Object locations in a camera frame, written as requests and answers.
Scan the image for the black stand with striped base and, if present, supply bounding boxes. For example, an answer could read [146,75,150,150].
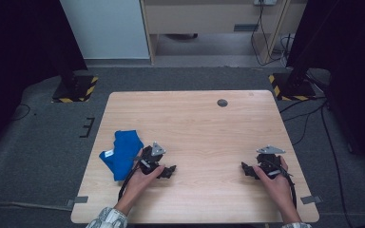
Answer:
[268,60,317,102]
[51,60,100,105]

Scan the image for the person's right hand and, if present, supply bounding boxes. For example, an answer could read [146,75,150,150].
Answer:
[253,156,295,205]

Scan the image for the blue towel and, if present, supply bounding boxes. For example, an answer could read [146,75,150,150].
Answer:
[99,129,144,182]

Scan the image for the long black floor cable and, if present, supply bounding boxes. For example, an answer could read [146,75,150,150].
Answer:
[319,104,350,228]

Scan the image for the left hand-held gripper black cable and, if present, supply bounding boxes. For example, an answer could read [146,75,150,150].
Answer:
[117,164,142,202]

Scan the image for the hand-held gripper black cable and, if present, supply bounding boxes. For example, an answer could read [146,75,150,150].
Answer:
[117,164,142,202]
[279,166,298,210]

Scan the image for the black floor tape marks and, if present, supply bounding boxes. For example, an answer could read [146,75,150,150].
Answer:
[78,117,96,139]

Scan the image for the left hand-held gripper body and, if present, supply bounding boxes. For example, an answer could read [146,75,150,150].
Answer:
[138,142,167,176]

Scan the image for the thin black floor cable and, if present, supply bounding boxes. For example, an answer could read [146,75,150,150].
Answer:
[10,103,32,123]

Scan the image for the black power cable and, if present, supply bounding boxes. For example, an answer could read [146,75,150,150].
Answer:
[250,1,289,67]

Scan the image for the dark curtain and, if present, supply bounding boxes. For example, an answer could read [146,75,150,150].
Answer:
[0,0,88,161]
[286,0,365,182]

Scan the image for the grey tape strip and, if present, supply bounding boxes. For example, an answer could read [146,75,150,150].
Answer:
[65,196,89,209]
[299,195,324,205]

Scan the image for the white power strip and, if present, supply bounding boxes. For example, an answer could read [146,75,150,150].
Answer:
[253,0,279,7]

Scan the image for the person's left hand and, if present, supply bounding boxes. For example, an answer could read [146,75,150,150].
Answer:
[124,160,166,204]

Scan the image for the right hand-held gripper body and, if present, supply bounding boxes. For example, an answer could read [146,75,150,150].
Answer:
[256,144,287,177]

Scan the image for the right hand-held gripper black cable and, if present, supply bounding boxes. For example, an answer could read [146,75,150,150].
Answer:
[279,166,298,210]

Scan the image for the white cabinet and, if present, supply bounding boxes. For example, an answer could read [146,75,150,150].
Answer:
[59,0,151,61]

